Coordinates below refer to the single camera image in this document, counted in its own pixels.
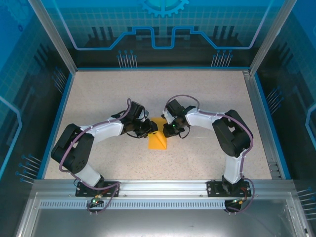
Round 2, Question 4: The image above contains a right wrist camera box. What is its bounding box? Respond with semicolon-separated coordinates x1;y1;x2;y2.
161;111;173;125

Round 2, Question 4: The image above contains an aluminium side rail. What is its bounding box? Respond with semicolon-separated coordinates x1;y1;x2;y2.
243;70;283;180

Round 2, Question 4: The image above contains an aluminium mounting rail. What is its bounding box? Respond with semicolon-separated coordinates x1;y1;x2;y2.
33;179;296;198

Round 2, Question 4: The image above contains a cable connector with led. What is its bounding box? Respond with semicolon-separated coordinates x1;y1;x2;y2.
90;194;109;207
228;196;249;205

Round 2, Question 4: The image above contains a right cable connector with LED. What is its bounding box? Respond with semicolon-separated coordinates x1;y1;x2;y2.
228;196;249;205

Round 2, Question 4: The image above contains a slotted metal cable duct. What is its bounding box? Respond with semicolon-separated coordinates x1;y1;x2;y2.
39;200;288;208

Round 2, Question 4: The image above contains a left aluminium frame post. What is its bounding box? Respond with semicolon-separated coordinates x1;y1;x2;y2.
28;0;78;75

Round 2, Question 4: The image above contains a right aluminium frame post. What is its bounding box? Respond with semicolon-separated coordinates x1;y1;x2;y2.
249;0;298;75

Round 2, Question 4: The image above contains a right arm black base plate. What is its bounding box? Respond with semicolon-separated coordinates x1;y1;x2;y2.
206;180;252;198

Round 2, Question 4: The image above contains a blue printed left side panel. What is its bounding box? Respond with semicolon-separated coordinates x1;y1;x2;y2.
0;0;75;237

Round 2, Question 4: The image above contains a yellow square paper sheet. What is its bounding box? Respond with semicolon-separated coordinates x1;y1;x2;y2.
147;117;168;151

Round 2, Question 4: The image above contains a blue printed right side panel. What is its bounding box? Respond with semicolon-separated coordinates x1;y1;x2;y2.
256;0;316;237

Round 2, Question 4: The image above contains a blue printed panel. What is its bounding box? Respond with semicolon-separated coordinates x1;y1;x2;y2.
40;0;282;69
256;0;316;237
0;0;75;237

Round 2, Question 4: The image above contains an aluminium frame post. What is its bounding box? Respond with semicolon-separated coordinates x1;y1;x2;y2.
28;0;78;75
249;0;298;75

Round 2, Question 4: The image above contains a grey sheet metal tray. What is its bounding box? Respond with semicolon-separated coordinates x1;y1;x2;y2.
14;192;309;237

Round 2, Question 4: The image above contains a blue printed back panel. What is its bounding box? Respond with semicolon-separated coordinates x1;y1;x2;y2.
40;0;282;69

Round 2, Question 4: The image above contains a left cable connector with LED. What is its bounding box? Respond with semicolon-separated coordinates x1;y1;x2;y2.
90;194;109;207

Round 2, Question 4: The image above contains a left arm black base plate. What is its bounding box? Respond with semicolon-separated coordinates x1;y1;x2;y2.
75;181;121;198

